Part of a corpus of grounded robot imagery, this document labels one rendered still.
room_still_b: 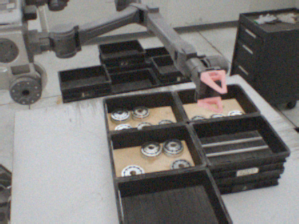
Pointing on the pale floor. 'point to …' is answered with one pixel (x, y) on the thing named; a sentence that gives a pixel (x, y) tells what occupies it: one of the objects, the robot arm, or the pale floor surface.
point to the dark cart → (268, 57)
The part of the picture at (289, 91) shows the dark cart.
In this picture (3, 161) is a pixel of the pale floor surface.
